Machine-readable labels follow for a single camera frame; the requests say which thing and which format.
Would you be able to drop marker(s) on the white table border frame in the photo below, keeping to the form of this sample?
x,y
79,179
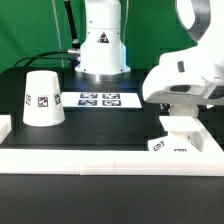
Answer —
x,y
208,161

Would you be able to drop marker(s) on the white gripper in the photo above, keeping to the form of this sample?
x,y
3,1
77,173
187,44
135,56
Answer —
x,y
190,76

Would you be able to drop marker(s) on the white marker sheet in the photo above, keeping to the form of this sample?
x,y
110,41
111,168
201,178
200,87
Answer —
x,y
100,100

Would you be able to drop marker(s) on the white lamp bulb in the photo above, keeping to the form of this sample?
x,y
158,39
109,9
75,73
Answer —
x,y
184,110

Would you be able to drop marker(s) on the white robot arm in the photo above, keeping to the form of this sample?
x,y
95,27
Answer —
x,y
104,55

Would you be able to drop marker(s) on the green backdrop curtain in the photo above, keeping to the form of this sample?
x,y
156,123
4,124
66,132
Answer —
x,y
31,27

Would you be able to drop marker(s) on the white lamp shade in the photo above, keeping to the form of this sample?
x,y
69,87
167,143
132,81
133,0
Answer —
x,y
42,101

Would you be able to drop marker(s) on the white lamp base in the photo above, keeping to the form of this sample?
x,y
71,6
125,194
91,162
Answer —
x,y
177,139

